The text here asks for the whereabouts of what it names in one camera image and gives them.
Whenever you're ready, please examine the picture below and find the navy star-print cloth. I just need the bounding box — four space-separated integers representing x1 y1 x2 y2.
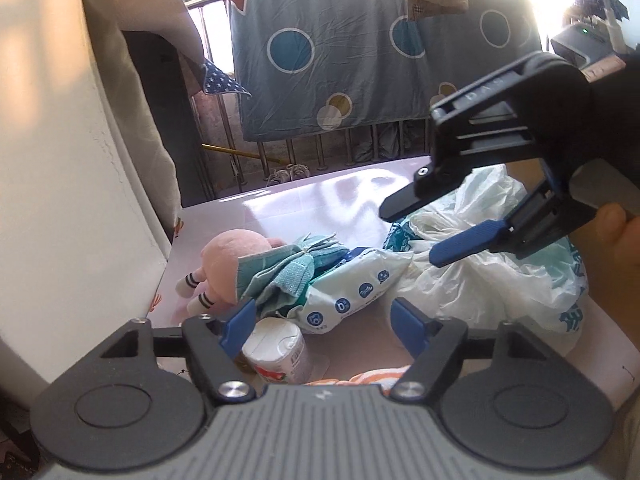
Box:
201 57 252 98

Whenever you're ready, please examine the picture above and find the white yogurt cup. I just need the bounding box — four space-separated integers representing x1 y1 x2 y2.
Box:
241 316 314 386

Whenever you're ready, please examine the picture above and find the metal balcony railing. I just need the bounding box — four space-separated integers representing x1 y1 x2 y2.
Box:
182 0 436 196

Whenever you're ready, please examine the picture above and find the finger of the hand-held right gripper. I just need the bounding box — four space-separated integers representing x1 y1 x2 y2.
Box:
378 161 469 222
430 220 512 268

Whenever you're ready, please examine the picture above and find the white plastic bag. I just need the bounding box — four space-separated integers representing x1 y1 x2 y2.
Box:
382 164 588 356

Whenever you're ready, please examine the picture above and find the white wet wipes pack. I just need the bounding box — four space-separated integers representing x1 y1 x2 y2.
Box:
287 246 416 336

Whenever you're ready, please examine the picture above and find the blue circle-print bedsheet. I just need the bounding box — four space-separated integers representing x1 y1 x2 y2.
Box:
227 0 543 143

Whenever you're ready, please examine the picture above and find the teal knitted towel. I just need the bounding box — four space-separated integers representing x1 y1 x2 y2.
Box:
235 232 348 318

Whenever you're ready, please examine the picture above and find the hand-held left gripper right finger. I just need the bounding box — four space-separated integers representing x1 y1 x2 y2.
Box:
389 297 543 403

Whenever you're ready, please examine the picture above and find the dark printed packaging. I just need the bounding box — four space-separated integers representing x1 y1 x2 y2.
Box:
0 395 42 480

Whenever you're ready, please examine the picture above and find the black ribbed panel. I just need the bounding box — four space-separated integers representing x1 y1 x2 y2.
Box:
122 30 216 208

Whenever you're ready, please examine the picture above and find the person's right hand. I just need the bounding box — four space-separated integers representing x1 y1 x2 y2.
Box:
594 201 640 247

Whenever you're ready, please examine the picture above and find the pink plush doll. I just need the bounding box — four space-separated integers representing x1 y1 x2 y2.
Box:
176 229 288 316

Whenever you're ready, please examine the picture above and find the yellow stick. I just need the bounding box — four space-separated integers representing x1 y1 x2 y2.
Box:
201 143 291 166

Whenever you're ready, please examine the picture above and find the orange striped towel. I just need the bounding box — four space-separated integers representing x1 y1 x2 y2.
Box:
302 364 413 389

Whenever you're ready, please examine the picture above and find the beige cloth cover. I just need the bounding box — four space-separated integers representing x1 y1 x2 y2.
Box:
80 0 181 233

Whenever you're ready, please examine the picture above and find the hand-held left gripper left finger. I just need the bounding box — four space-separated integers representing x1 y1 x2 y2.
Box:
100 299 258 403

